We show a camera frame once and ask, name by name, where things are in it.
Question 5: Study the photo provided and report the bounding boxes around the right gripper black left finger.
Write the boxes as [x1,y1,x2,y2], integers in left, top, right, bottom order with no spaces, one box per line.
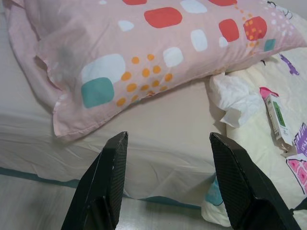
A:
[61,131,129,230]

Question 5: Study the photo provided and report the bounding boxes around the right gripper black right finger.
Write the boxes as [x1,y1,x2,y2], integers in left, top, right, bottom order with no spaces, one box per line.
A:
[209,132,302,230]

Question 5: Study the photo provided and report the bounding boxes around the white green toothpaste box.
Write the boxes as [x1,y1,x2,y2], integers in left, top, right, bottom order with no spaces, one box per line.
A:
[265,92,298,150]

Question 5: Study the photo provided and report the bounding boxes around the white tissue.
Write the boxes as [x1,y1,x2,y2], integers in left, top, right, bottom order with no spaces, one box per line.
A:
[209,73,266,127]

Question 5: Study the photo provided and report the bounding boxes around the pink patterned pillow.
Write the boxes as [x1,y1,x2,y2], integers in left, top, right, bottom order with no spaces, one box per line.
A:
[7,0,307,144]

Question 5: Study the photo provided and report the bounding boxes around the cream cartoon print quilt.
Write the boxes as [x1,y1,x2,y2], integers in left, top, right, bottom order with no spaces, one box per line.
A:
[201,0,307,230]

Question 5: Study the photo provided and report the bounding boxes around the teal bed base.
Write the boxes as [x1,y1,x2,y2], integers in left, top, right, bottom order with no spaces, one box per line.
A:
[0,166,203,211]

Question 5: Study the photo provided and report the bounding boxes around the cream mattress sheet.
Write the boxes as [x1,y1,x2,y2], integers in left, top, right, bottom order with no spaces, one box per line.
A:
[0,0,228,210]

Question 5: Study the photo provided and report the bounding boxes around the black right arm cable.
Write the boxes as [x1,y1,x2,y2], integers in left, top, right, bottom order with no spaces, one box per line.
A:
[289,203,307,218]

